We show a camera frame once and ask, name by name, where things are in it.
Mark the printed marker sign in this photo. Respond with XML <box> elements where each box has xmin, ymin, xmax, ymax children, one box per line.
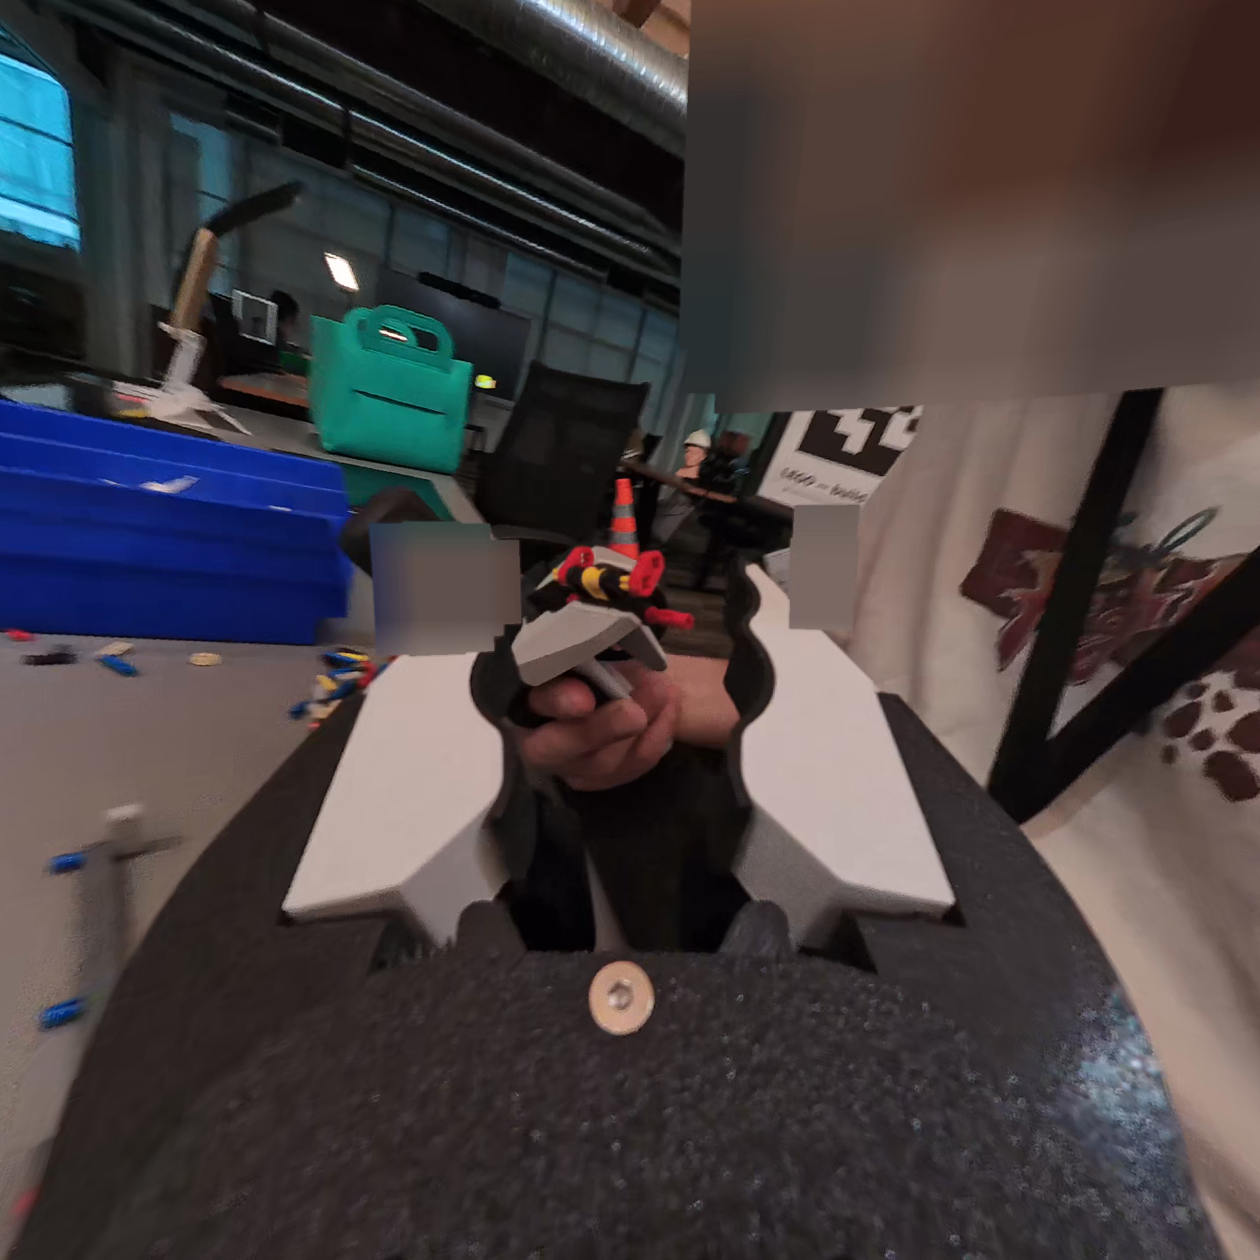
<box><xmin>757</xmin><ymin>407</ymin><xmax>922</xmax><ymax>509</ymax></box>

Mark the dark computer monitor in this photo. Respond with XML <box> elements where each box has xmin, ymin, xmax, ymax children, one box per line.
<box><xmin>378</xmin><ymin>266</ymin><xmax>534</xmax><ymax>402</ymax></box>

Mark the teal tote bag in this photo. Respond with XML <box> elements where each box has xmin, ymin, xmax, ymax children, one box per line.
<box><xmin>306</xmin><ymin>303</ymin><xmax>476</xmax><ymax>478</ymax></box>

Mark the person's right hand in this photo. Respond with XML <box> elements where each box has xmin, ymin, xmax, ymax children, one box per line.
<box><xmin>518</xmin><ymin>656</ymin><xmax>742</xmax><ymax>795</ymax></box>

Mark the black mesh office chair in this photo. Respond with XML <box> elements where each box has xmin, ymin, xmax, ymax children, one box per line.
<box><xmin>341</xmin><ymin>359</ymin><xmax>653</xmax><ymax>577</ymax></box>

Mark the red yellow black lego assembly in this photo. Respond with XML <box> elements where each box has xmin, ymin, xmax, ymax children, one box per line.
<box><xmin>526</xmin><ymin>544</ymin><xmax>695</xmax><ymax>633</ymax></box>

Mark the blue plastic bin stack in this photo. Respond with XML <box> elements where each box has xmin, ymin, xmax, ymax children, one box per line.
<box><xmin>0</xmin><ymin>394</ymin><xmax>356</xmax><ymax>648</ymax></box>

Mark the person's white printed shirt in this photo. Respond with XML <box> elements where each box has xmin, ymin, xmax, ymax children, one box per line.
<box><xmin>846</xmin><ymin>385</ymin><xmax>1260</xmax><ymax>1260</ymax></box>

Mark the black shoulder strap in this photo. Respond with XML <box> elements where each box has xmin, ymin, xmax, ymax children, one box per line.
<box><xmin>987</xmin><ymin>385</ymin><xmax>1260</xmax><ymax>829</ymax></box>

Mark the white and tan desk stand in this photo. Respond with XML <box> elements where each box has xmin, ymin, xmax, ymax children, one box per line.
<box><xmin>119</xmin><ymin>179</ymin><xmax>306</xmax><ymax>435</ymax></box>

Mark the pile of colourful lego pieces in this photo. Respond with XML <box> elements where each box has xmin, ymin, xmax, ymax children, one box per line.
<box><xmin>287</xmin><ymin>647</ymin><xmax>386</xmax><ymax>725</ymax></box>

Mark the silver ventilation duct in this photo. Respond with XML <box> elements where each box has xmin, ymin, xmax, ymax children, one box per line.
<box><xmin>413</xmin><ymin>0</ymin><xmax>688</xmax><ymax>151</ymax></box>

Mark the long grey lego beam assembly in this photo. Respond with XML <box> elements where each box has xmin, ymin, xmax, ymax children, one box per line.
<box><xmin>42</xmin><ymin>801</ymin><xmax>186</xmax><ymax>1030</ymax></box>

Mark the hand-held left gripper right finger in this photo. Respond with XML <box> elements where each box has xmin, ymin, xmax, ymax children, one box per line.
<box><xmin>727</xmin><ymin>565</ymin><xmax>957</xmax><ymax>953</ymax></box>

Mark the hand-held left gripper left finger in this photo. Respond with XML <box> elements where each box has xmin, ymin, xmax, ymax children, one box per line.
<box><xmin>283</xmin><ymin>648</ymin><xmax>545</xmax><ymax>951</ymax></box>

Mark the window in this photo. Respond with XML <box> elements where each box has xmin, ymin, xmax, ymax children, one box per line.
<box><xmin>0</xmin><ymin>31</ymin><xmax>80</xmax><ymax>255</ymax></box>

